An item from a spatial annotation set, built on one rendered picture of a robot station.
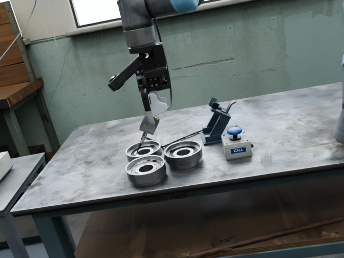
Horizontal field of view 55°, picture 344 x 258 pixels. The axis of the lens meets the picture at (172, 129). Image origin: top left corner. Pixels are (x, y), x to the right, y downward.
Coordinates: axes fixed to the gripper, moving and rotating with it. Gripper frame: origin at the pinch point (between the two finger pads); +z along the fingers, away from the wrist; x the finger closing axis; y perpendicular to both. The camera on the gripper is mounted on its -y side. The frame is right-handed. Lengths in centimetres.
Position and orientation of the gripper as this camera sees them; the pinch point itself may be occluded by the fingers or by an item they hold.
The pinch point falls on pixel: (150, 120)
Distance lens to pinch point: 90.9
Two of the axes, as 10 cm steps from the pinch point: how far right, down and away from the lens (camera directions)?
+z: 1.8, 9.1, 3.6
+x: -0.3, -3.7, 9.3
